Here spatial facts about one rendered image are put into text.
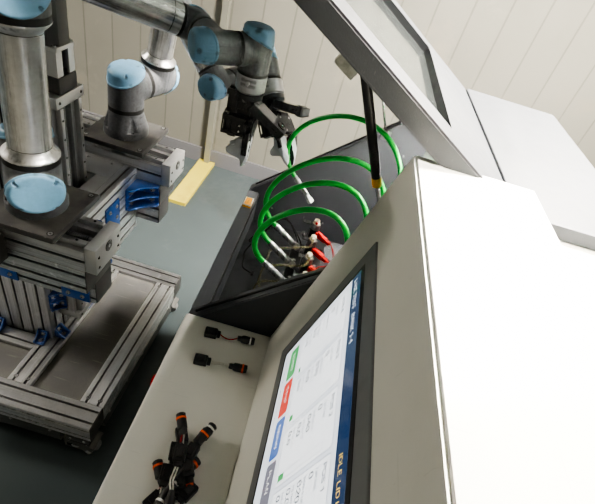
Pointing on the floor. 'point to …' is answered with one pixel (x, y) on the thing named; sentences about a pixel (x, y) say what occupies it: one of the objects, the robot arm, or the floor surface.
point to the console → (473, 354)
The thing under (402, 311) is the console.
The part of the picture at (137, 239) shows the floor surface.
